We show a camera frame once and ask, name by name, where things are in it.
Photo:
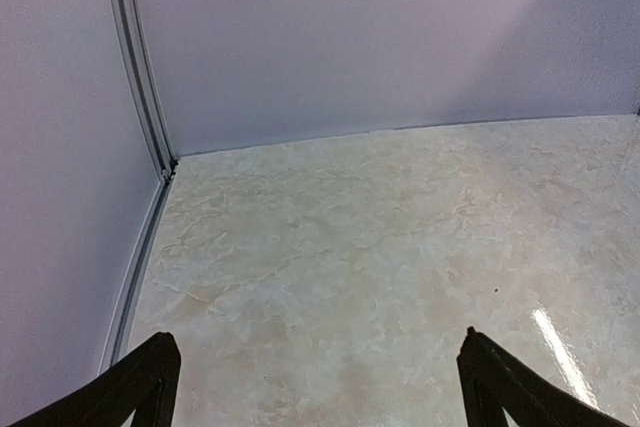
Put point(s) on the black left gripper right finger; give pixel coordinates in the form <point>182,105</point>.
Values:
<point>497,386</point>

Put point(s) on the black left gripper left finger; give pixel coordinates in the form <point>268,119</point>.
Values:
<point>140,388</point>

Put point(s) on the left aluminium frame post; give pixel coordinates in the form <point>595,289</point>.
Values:
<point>138,67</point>

